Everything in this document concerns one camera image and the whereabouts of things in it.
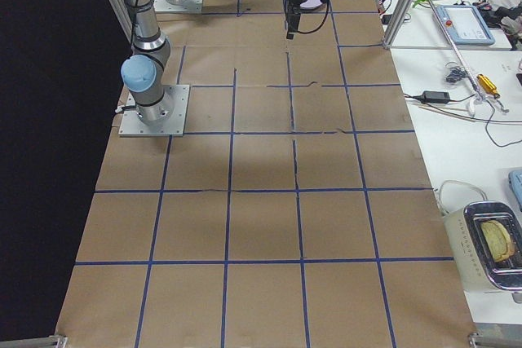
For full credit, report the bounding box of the lavender round plate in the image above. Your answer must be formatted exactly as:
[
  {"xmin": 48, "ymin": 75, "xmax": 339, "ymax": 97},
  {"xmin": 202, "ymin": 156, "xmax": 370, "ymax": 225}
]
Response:
[{"xmin": 300, "ymin": 0, "xmax": 325, "ymax": 12}]

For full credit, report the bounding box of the teach pendant tablet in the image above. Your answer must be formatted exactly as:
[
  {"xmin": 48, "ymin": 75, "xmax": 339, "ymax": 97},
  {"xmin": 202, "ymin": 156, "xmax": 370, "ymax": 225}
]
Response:
[{"xmin": 435, "ymin": 5, "xmax": 495, "ymax": 46}]

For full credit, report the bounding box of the black power adapter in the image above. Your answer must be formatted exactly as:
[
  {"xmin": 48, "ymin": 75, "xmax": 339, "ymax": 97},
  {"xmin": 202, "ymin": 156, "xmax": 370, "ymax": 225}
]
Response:
[{"xmin": 422, "ymin": 90, "xmax": 451, "ymax": 104}]

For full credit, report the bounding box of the long grabber stick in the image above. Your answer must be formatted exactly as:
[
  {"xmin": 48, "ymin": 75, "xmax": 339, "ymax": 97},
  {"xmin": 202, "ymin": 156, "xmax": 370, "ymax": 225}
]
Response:
[{"xmin": 430, "ymin": 0, "xmax": 509, "ymax": 114}]

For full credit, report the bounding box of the orange tool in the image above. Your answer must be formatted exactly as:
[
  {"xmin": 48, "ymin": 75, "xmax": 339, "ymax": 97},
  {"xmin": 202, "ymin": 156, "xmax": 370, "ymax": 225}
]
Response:
[{"xmin": 476, "ymin": 74, "xmax": 500, "ymax": 99}]

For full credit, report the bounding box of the cream toaster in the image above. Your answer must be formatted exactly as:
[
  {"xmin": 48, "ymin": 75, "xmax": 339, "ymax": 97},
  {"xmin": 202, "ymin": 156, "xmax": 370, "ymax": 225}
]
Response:
[{"xmin": 443, "ymin": 200, "xmax": 521, "ymax": 294}]

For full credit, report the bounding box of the toast slice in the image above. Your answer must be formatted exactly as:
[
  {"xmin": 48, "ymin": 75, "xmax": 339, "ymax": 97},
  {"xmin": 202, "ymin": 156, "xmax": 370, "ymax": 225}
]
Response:
[{"xmin": 480, "ymin": 220, "xmax": 515, "ymax": 262}]

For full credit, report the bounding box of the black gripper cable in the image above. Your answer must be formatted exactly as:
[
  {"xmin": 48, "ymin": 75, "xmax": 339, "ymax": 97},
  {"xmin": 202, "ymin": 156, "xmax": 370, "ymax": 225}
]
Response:
[{"xmin": 295, "ymin": 0, "xmax": 332, "ymax": 35}]

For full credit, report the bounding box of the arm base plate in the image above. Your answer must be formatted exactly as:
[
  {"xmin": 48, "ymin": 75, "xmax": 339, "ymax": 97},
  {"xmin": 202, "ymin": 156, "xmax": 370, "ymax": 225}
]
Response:
[
  {"xmin": 154, "ymin": 0, "xmax": 203, "ymax": 14},
  {"xmin": 118, "ymin": 85, "xmax": 190, "ymax": 137}
]

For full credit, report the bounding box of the white toaster cable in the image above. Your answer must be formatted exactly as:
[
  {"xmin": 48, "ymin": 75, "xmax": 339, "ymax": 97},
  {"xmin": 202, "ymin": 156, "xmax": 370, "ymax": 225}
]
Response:
[{"xmin": 436, "ymin": 179, "xmax": 489, "ymax": 217}]

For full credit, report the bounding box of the corner bracket right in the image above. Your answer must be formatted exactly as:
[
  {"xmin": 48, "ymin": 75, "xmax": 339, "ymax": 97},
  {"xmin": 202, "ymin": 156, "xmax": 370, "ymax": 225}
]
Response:
[{"xmin": 468, "ymin": 333, "xmax": 522, "ymax": 348}]

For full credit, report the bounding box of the corner bracket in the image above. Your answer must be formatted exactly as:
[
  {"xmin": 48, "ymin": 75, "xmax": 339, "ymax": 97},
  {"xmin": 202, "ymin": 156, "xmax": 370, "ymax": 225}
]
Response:
[
  {"xmin": 468, "ymin": 333, "xmax": 522, "ymax": 348},
  {"xmin": 0, "ymin": 335, "xmax": 68, "ymax": 348}
]

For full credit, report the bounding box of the corner bracket left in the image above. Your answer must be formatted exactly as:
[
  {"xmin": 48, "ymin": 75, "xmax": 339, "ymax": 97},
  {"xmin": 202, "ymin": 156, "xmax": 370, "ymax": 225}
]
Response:
[{"xmin": 0, "ymin": 335, "xmax": 68, "ymax": 348}]

